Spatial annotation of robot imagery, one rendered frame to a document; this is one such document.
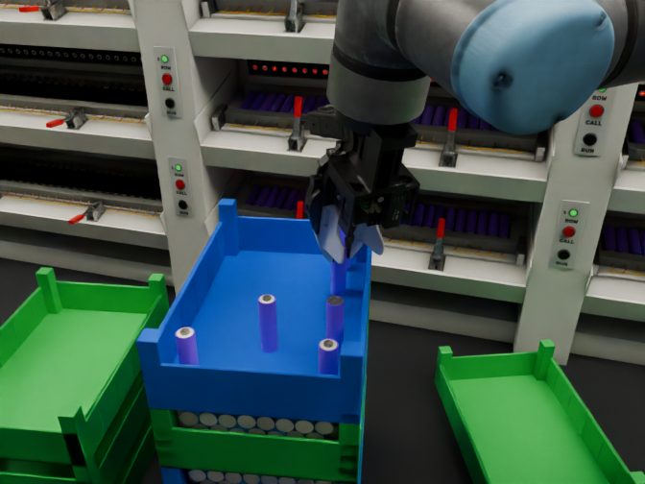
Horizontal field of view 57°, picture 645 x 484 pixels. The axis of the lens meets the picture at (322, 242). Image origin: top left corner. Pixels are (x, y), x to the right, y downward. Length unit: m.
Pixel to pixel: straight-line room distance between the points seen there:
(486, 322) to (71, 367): 0.73
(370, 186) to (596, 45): 0.23
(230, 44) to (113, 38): 0.22
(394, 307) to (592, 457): 0.43
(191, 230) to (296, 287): 0.51
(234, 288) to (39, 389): 0.32
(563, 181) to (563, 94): 0.61
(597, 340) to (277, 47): 0.77
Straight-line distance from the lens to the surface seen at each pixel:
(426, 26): 0.42
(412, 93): 0.52
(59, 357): 0.96
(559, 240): 1.06
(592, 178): 1.02
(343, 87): 0.52
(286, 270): 0.77
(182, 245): 1.24
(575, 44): 0.40
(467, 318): 1.19
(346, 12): 0.50
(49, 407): 0.88
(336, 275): 0.70
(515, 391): 1.11
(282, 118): 1.12
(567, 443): 1.05
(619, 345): 1.23
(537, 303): 1.12
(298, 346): 0.65
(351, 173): 0.57
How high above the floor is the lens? 0.73
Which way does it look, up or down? 29 degrees down
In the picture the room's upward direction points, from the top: straight up
